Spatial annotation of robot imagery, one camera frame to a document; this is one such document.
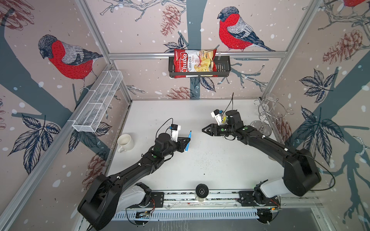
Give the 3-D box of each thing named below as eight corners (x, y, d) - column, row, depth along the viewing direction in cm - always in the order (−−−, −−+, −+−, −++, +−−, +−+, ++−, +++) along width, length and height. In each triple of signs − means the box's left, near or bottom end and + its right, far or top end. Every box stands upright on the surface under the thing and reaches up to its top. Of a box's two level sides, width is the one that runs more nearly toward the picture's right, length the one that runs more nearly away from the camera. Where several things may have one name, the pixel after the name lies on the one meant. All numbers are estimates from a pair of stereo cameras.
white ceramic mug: (123, 155, 91) (117, 149, 84) (122, 142, 97) (117, 135, 90) (135, 151, 93) (130, 145, 86) (133, 139, 99) (129, 132, 92)
